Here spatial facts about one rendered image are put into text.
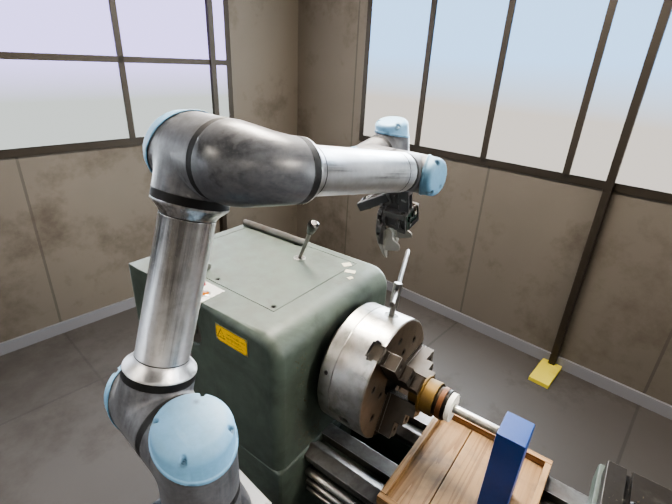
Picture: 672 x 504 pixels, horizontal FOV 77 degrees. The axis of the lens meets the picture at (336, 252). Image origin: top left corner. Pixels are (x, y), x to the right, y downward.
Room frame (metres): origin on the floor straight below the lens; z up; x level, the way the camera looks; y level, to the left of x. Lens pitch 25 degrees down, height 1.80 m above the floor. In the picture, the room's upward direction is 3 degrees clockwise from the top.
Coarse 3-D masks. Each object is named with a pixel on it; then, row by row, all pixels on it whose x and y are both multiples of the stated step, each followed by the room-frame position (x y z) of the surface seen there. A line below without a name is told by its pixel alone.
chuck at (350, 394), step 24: (384, 312) 0.89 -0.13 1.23; (360, 336) 0.81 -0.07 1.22; (384, 336) 0.80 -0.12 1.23; (408, 336) 0.87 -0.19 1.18; (360, 360) 0.76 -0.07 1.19; (336, 384) 0.75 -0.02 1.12; (360, 384) 0.73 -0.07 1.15; (384, 384) 0.79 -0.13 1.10; (336, 408) 0.74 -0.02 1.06; (360, 408) 0.71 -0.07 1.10; (360, 432) 0.72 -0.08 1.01
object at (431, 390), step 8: (432, 376) 0.80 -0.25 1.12; (424, 384) 0.77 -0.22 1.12; (432, 384) 0.77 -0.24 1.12; (440, 384) 0.77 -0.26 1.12; (408, 392) 0.78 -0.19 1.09; (424, 392) 0.76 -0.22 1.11; (432, 392) 0.75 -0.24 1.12; (440, 392) 0.75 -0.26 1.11; (448, 392) 0.75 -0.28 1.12; (416, 400) 0.75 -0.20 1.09; (424, 400) 0.74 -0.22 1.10; (432, 400) 0.74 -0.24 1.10; (440, 400) 0.74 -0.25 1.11; (416, 408) 0.75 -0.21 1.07; (424, 408) 0.74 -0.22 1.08; (432, 408) 0.74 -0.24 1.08; (440, 408) 0.73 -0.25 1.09; (440, 416) 0.72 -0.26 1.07
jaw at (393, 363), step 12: (372, 348) 0.78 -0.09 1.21; (384, 348) 0.78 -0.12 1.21; (384, 360) 0.76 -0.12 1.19; (396, 360) 0.76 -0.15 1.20; (384, 372) 0.78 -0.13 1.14; (396, 372) 0.74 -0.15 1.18; (408, 372) 0.76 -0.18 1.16; (396, 384) 0.79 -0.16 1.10; (408, 384) 0.75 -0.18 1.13; (420, 384) 0.76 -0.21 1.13
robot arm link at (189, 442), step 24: (168, 408) 0.45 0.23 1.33; (192, 408) 0.46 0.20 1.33; (216, 408) 0.46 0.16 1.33; (144, 432) 0.44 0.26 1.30; (168, 432) 0.42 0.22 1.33; (192, 432) 0.42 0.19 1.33; (216, 432) 0.42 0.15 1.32; (144, 456) 0.42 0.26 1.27; (168, 456) 0.39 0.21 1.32; (192, 456) 0.39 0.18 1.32; (216, 456) 0.40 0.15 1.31; (168, 480) 0.38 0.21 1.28; (192, 480) 0.38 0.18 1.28; (216, 480) 0.39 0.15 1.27
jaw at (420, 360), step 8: (416, 352) 0.91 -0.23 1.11; (424, 352) 0.91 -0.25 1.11; (432, 352) 0.91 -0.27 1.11; (408, 360) 0.88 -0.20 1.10; (416, 360) 0.88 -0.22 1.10; (424, 360) 0.88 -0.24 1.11; (416, 368) 0.85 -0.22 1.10; (424, 368) 0.85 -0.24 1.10; (432, 368) 0.87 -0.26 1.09; (424, 376) 0.82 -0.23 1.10
